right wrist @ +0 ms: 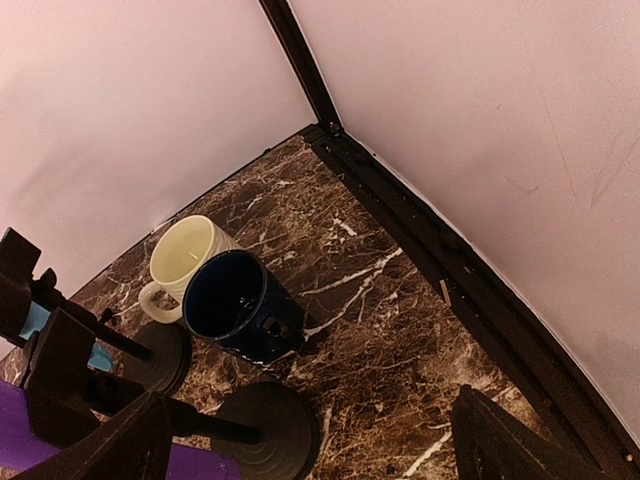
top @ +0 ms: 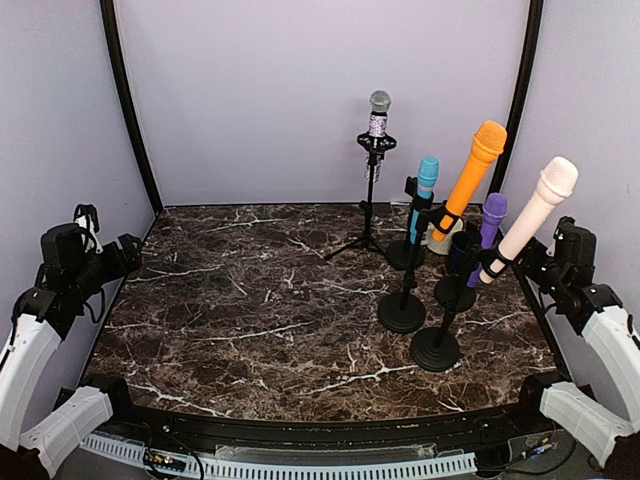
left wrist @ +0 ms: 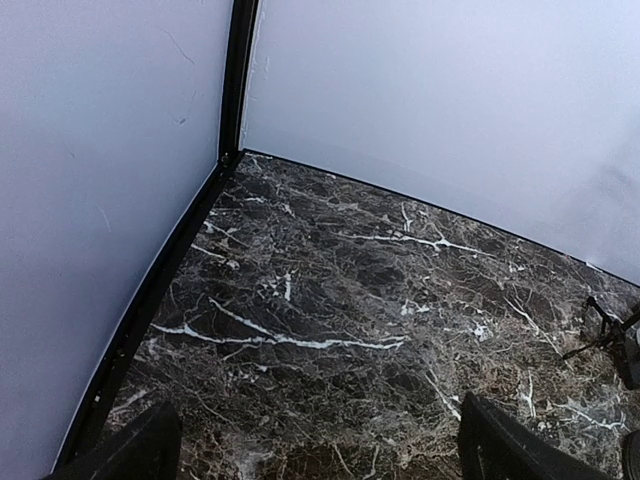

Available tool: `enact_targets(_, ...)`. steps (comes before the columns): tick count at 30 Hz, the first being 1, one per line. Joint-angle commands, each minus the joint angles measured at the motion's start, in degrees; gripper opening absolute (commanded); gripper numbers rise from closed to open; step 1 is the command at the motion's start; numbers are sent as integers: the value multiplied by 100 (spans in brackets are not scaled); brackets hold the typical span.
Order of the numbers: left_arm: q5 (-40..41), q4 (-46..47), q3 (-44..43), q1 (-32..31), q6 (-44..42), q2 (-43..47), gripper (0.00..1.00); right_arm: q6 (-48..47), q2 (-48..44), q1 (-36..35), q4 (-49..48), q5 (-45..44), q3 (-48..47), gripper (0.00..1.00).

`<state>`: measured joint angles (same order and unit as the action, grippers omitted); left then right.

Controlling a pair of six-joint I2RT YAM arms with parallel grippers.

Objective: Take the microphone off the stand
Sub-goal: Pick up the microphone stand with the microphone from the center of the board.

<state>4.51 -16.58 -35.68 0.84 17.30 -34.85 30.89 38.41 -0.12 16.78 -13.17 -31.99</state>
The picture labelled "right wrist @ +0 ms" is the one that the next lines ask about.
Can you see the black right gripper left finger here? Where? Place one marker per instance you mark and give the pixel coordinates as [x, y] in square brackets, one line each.
[134, 444]

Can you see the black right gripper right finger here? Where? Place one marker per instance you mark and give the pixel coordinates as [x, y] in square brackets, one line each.
[490, 443]

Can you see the black round-base stand, blue mic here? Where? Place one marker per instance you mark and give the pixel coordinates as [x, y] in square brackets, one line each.
[158, 357]

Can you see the purple microphone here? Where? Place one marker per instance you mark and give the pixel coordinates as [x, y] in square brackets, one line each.
[21, 450]

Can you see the black round-base stand, purple mic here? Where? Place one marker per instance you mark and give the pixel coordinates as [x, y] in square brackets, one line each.
[267, 429]

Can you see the dark blue ceramic mug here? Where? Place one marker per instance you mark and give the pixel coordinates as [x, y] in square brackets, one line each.
[236, 303]

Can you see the cream ceramic mug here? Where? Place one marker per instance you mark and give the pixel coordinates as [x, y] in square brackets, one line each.
[177, 256]

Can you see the black enclosure frame post right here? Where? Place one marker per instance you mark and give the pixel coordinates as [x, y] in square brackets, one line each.
[291, 38]

